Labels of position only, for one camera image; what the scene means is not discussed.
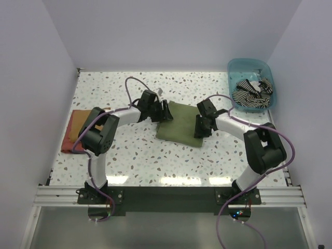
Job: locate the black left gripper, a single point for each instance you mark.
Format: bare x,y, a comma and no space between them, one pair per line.
163,115

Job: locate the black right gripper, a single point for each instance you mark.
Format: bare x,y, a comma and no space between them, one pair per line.
198,132

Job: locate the olive green tank top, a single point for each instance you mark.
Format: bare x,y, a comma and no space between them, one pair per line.
182,128

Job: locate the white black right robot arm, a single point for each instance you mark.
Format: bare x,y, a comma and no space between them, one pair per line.
263,146

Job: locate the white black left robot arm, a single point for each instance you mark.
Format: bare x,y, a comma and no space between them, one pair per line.
97,134

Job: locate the black white striped tank top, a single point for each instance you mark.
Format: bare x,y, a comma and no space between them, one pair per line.
253,94

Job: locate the folded mustard orange tank top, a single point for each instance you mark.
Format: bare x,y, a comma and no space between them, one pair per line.
78,118

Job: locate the folded rust red tank top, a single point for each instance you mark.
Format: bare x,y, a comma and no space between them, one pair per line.
67,146

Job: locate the translucent blue plastic bin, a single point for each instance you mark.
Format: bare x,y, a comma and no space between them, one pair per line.
254,70

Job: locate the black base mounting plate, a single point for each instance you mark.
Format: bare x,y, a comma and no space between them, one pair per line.
118,201

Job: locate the aluminium front frame rail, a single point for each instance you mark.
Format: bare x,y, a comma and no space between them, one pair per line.
65,196

